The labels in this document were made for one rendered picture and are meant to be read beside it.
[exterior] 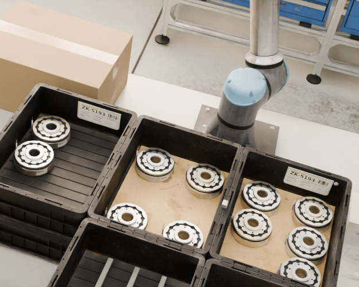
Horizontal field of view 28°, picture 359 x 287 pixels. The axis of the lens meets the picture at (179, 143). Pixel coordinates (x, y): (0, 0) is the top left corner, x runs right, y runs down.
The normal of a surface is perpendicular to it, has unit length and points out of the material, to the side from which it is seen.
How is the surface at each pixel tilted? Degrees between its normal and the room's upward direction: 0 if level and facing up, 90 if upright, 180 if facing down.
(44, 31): 0
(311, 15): 90
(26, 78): 90
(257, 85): 4
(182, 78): 0
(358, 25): 90
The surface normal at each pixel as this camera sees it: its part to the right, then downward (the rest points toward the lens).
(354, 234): -0.24, 0.64
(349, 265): 0.15, -0.72
